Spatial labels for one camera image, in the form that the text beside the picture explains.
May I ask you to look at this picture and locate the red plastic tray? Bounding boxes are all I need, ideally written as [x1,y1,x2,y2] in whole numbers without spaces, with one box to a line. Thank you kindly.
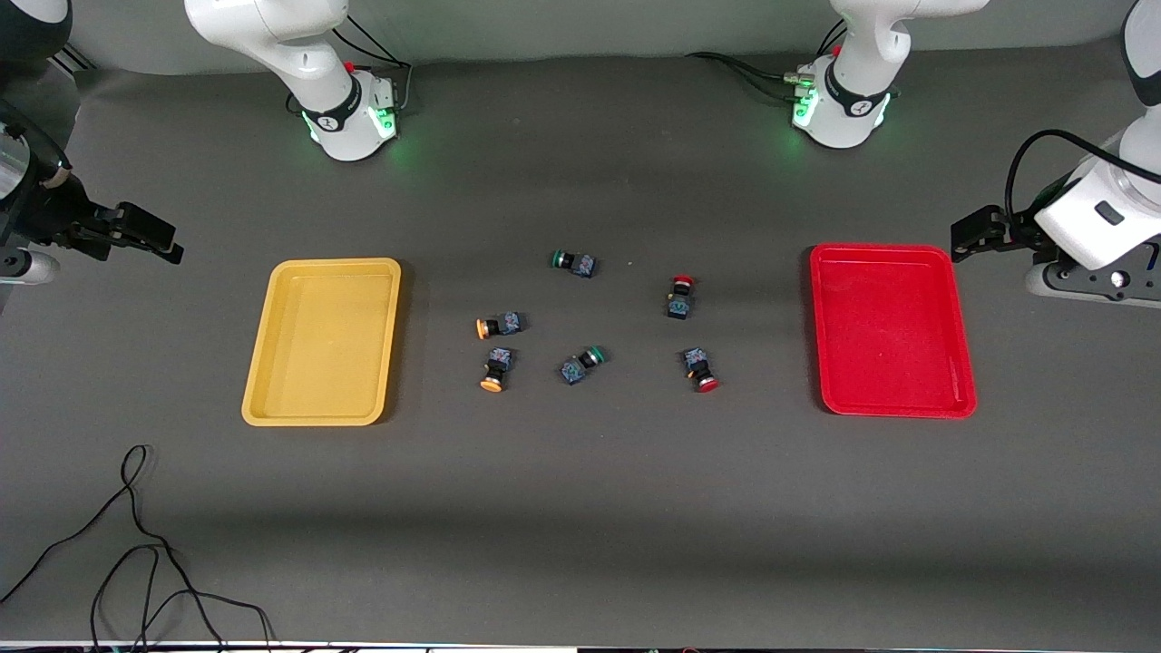
[809,243,979,420]

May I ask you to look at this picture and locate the yellow plastic tray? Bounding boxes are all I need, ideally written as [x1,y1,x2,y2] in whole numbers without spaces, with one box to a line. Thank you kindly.
[241,258,403,427]

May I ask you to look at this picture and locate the thin black table cable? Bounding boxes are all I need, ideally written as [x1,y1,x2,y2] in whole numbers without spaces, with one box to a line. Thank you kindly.
[0,443,275,653]

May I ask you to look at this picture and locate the black left arm base cable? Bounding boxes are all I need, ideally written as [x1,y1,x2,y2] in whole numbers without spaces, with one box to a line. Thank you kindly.
[685,18,850,102]

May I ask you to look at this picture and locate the black arm base cable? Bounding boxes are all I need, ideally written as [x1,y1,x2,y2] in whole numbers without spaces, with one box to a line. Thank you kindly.
[286,14,415,119]
[685,18,850,102]

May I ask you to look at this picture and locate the black right arm base cable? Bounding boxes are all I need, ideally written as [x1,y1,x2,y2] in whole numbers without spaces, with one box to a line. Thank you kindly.
[286,14,415,119]

